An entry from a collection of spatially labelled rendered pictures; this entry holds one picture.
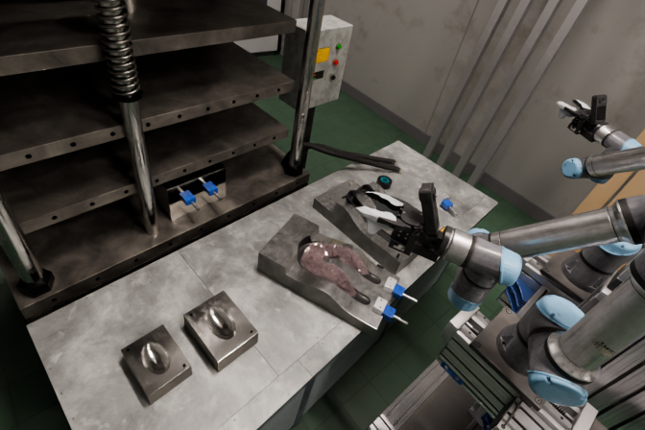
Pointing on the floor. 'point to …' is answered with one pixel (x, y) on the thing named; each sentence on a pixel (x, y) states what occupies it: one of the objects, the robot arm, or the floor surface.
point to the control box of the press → (322, 81)
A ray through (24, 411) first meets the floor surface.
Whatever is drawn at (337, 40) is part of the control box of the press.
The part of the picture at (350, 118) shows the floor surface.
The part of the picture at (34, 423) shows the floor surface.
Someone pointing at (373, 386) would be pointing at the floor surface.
